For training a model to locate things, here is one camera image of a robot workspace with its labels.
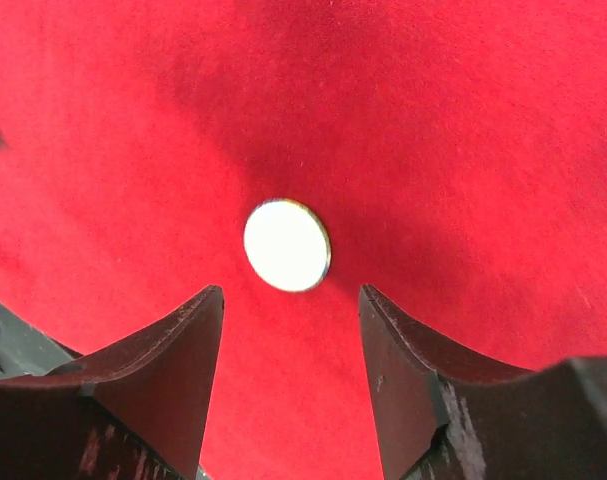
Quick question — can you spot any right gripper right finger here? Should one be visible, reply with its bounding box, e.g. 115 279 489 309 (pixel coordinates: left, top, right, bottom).
359 285 607 479

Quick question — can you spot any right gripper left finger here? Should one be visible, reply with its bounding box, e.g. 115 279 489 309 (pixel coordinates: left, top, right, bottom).
0 286 224 479

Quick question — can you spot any red t-shirt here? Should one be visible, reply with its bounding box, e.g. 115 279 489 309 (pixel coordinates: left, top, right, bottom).
0 1 607 479

